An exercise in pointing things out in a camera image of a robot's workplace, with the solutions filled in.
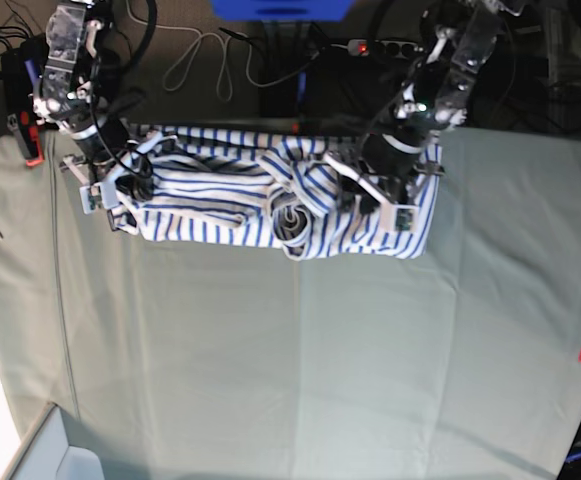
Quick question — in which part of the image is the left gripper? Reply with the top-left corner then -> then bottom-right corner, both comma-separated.
323,151 -> 445,215

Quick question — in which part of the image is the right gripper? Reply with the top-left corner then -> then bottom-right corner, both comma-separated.
59,130 -> 178,202

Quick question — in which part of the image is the blue white striped t-shirt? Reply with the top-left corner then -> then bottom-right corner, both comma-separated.
111,127 -> 440,261

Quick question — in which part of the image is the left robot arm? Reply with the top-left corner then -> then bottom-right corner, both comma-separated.
327,1 -> 525,214

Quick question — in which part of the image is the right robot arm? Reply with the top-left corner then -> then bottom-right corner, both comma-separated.
33,1 -> 158,212

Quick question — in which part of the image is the red clamp at table top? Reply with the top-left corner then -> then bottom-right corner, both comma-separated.
292,72 -> 307,135

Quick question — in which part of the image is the red clamp at table left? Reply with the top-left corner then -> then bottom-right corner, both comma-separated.
1,52 -> 44,168

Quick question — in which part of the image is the black power strip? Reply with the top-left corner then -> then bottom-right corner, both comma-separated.
346,39 -> 423,60

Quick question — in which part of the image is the green table cloth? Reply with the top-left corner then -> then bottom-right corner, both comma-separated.
0,130 -> 581,479

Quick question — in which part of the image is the blue box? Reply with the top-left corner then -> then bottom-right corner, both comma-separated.
211,0 -> 353,21

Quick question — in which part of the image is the white bin at corner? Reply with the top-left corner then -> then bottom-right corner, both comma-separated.
1,402 -> 105,480

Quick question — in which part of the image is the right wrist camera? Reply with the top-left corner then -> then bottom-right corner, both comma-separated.
79,182 -> 120,215

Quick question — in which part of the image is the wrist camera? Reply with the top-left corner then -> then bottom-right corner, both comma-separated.
379,203 -> 419,233
79,182 -> 120,215

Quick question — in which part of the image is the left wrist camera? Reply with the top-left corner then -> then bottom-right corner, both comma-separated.
379,203 -> 419,233

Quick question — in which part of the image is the white looped cable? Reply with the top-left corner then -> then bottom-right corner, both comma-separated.
127,0 -> 236,104

